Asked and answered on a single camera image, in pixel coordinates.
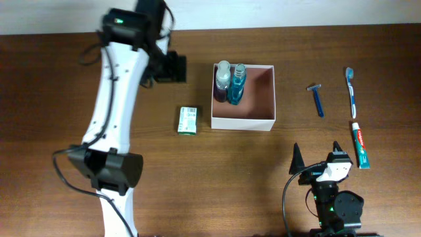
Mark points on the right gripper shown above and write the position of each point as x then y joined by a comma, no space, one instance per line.
297,161

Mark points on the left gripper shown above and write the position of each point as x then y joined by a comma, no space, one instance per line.
176,70

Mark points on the clear bottle purple liquid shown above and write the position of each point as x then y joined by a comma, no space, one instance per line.
222,81

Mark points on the blue mouthwash bottle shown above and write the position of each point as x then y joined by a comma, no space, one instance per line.
235,92

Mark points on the green white soap box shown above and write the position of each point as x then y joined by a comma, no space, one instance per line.
188,121

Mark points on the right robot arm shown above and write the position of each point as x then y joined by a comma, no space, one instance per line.
338,212

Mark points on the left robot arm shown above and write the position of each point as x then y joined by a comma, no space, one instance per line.
134,53

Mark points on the green red toothpaste tube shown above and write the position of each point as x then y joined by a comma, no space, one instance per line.
360,147

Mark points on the blue disposable razor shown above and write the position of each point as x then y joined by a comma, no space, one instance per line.
317,99

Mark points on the white open cardboard box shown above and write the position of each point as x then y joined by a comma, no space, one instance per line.
256,109

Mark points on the blue white toothbrush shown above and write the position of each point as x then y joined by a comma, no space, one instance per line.
349,74

